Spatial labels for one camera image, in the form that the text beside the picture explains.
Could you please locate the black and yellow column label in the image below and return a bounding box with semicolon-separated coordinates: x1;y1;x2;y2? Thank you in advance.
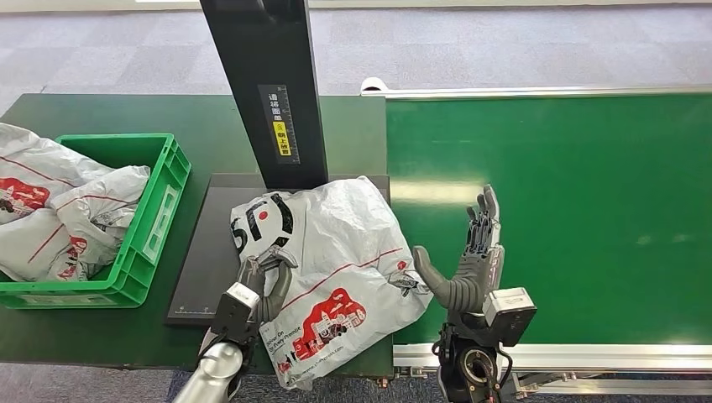
257;84;301;165

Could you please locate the thin aluminium conveyor rail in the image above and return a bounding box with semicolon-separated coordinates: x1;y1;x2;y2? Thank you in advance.
360;83;712;102

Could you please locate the green conveyor belt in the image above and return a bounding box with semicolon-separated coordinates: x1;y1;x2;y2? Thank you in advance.
385;92;712;346

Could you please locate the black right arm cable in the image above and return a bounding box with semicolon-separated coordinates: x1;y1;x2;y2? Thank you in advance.
496;344;514;393

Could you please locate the white crumpled courier package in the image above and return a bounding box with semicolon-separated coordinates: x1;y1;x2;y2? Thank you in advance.
0;122;115;227
0;165;151;283

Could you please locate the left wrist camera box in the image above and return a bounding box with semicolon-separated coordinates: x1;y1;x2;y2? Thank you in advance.
211;281;261;346

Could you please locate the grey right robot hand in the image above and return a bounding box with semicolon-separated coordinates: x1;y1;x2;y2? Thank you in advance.
412;184;506;316

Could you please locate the black scanner base plate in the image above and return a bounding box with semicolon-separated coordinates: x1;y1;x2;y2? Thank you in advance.
165;172;391;327

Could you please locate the green plastic crate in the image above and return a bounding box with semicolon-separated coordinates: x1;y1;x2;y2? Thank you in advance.
0;133;192;310

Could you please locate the aluminium conveyor frame beam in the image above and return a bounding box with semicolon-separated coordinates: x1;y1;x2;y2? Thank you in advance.
514;377;712;396

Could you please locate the white package with red print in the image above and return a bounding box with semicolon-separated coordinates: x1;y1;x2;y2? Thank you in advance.
230;175;434;391

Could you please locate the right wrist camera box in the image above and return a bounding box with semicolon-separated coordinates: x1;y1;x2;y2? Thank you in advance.
482;286;538;348

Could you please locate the wide aluminium conveyor rail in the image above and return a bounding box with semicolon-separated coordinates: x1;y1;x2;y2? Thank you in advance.
393;342;712;373

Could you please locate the black scanner column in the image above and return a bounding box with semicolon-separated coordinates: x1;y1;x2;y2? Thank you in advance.
199;0;329;191

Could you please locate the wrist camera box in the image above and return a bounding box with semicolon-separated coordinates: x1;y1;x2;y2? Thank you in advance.
482;286;538;348
211;281;261;346

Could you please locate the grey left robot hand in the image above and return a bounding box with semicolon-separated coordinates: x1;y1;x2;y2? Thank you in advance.
236;247;299;324

